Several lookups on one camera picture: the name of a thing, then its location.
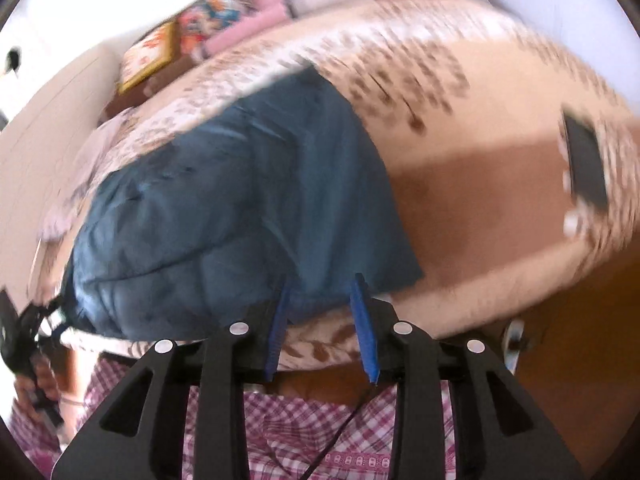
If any person's left forearm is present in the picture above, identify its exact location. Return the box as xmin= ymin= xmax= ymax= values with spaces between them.
xmin=59 ymin=347 xmax=92 ymax=443

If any floral beige brown bedspread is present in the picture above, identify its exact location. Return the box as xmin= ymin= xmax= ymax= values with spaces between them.
xmin=40 ymin=0 xmax=640 ymax=371

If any black phone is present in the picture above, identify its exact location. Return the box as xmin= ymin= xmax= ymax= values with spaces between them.
xmin=562 ymin=110 xmax=611 ymax=208

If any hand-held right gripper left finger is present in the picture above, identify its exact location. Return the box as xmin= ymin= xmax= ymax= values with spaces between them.
xmin=50 ymin=287 xmax=293 ymax=480

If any white slipper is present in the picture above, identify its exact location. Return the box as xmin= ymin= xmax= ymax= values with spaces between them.
xmin=502 ymin=320 xmax=532 ymax=362

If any lilac garment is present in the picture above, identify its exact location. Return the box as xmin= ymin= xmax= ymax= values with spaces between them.
xmin=42 ymin=115 xmax=131 ymax=241

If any person's plaid clothing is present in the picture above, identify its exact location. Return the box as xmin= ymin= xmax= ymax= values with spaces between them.
xmin=7 ymin=352 xmax=461 ymax=480

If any yellow floral cushion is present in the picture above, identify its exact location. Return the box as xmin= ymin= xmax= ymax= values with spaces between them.
xmin=117 ymin=22 xmax=178 ymax=93

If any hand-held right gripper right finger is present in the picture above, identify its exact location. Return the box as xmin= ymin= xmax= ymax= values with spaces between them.
xmin=349 ymin=272 xmax=586 ymax=480

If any teal quilted puffer jacket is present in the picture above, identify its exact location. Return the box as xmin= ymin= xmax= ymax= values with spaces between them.
xmin=62 ymin=67 xmax=426 ymax=341

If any brown fleece blanket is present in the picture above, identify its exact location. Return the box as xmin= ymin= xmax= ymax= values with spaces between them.
xmin=97 ymin=50 xmax=201 ymax=121

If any person's left hand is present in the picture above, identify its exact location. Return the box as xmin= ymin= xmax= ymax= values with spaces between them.
xmin=12 ymin=352 xmax=65 ymax=428

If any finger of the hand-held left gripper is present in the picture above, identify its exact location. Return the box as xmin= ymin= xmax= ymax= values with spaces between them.
xmin=42 ymin=300 xmax=76 ymax=346

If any black cable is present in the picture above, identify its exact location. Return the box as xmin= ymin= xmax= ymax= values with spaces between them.
xmin=300 ymin=385 xmax=372 ymax=480

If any colourful cartoon print pillow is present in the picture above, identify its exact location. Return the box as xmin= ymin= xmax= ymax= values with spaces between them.
xmin=177 ymin=0 xmax=261 ymax=63

